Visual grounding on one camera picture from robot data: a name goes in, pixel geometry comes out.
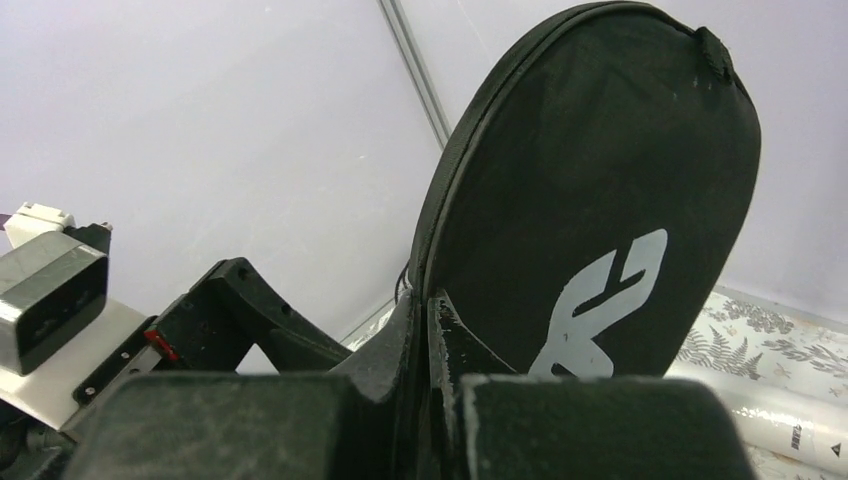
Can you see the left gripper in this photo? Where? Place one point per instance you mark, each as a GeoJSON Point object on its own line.
{"type": "Point", "coordinates": [209, 328]}

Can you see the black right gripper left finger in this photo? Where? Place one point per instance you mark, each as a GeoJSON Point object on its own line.
{"type": "Point", "coordinates": [355, 421]}

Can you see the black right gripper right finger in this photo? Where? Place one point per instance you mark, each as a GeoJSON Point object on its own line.
{"type": "Point", "coordinates": [488, 422]}

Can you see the black racket bag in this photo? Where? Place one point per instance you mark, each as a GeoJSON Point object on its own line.
{"type": "Point", "coordinates": [591, 193]}

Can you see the white shuttlecock tube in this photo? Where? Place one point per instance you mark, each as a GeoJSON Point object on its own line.
{"type": "Point", "coordinates": [794, 425]}

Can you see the floral tablecloth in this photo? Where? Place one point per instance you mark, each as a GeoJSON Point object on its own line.
{"type": "Point", "coordinates": [748, 340]}

